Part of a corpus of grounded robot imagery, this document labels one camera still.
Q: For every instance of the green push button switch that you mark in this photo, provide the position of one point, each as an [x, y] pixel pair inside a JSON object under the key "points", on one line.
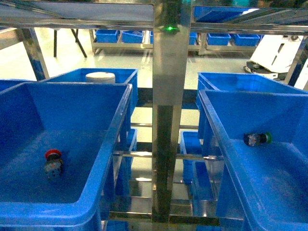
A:
{"points": [[254, 139]]}

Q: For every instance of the red push button switch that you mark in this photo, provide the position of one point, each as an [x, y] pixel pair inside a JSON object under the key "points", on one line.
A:
{"points": [[54, 164]]}

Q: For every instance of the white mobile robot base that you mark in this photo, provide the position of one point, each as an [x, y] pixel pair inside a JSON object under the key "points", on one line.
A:
{"points": [[273, 56]]}

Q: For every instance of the blue bin rear left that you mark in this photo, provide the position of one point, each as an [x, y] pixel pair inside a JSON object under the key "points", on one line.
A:
{"points": [[122, 76]]}

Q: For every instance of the blue bin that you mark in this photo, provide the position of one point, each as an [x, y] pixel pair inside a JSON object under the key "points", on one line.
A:
{"points": [[122, 76], [263, 188], [291, 99], [56, 146]]}

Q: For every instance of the blue bin rear right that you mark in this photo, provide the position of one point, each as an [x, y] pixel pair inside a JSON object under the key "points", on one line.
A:
{"points": [[291, 99]]}

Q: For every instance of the white round container lid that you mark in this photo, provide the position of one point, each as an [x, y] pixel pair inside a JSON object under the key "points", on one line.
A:
{"points": [[101, 77]]}

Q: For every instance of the blue bin front left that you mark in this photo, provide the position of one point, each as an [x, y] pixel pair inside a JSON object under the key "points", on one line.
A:
{"points": [[56, 146]]}

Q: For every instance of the blue bin front right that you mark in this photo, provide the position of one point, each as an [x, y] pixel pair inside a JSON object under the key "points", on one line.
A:
{"points": [[263, 188]]}

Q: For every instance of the steel shelf upright post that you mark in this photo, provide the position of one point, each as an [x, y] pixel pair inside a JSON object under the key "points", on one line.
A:
{"points": [[172, 22]]}

